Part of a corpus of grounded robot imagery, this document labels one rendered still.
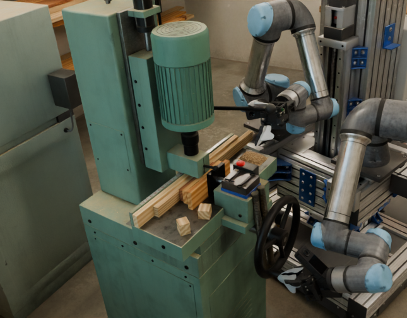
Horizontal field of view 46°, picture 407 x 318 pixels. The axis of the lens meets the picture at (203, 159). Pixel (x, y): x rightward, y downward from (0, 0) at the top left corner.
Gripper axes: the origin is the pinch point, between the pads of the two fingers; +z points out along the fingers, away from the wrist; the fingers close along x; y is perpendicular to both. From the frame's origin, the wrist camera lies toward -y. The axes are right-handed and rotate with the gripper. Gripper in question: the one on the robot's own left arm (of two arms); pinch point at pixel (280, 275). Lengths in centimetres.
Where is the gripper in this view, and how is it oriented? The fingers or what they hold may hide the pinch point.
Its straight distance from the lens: 159.5
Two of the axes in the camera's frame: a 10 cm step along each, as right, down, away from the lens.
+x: 5.9, -4.6, 6.7
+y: 4.7, 8.6, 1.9
